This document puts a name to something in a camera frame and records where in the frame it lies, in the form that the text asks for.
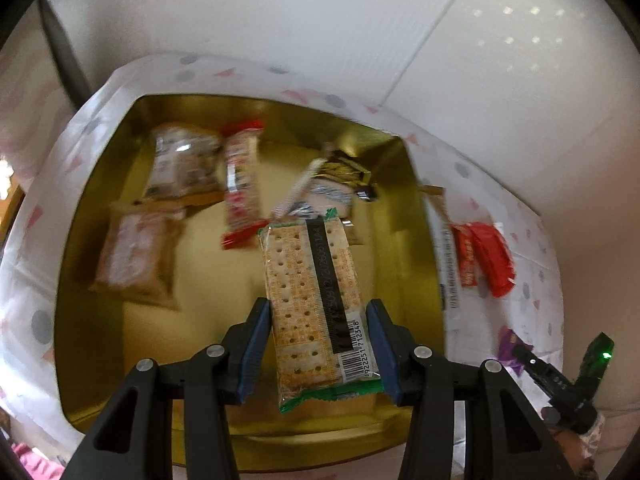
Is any purple snack packet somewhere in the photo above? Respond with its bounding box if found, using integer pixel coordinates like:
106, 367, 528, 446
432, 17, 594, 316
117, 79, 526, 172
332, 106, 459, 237
497, 327, 533, 371

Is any white polka-dot box, gold interior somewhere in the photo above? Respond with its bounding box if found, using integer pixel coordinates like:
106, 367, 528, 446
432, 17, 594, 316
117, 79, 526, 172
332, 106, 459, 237
0, 52, 566, 480

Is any clear cracker packet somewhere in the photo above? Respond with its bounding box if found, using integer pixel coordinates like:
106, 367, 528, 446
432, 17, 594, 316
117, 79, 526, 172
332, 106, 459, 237
256, 207, 386, 413

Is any person's right forearm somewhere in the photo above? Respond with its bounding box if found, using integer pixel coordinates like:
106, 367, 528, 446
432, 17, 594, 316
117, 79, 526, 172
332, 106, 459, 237
552, 402, 608, 480

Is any silver snack packet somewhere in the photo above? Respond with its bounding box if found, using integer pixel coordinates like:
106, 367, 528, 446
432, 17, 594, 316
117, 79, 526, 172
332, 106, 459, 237
272, 157, 358, 246

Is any brown cake packet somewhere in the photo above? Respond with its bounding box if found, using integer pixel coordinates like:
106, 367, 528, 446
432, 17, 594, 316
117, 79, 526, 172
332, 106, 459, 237
89, 202, 186, 311

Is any small red snack bar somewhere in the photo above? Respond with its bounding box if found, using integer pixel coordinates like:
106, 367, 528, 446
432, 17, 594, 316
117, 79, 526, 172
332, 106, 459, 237
452, 224, 481, 288

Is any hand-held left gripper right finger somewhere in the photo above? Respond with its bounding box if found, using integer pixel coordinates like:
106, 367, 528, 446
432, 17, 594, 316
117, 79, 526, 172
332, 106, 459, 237
365, 298, 568, 480

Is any gold tin box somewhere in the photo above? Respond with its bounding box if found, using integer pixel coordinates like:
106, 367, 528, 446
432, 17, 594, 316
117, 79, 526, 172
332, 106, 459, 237
52, 92, 448, 471

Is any pink patterned curtain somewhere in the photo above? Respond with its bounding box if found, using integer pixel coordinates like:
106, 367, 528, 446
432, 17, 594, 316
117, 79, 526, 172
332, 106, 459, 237
0, 10, 76, 186

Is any clear nut packet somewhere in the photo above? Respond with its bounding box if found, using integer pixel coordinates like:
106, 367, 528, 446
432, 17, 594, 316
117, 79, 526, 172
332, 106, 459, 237
142, 122, 223, 206

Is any long red-ended snack packet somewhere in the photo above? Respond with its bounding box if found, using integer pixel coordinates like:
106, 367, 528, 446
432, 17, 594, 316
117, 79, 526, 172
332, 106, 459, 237
220, 120, 271, 251

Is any pink cloth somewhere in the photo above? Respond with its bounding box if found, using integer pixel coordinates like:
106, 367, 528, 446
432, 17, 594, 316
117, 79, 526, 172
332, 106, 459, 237
10, 440, 66, 480

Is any black and gold snack packet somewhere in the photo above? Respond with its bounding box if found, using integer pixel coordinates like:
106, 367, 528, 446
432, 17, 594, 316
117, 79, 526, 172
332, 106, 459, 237
315, 147, 376, 201

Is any white stick packet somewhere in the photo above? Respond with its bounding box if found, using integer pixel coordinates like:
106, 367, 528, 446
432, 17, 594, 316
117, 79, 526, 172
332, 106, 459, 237
420, 185, 461, 331

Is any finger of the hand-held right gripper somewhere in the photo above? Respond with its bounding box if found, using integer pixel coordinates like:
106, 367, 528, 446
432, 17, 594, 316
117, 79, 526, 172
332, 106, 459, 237
515, 342, 565, 387

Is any plain red snack packet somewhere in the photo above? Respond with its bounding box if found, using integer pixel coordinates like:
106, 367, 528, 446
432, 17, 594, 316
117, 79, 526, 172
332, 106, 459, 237
470, 221, 517, 298

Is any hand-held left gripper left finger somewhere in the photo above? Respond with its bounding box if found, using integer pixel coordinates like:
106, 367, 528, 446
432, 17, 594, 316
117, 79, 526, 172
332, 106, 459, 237
65, 297, 273, 480

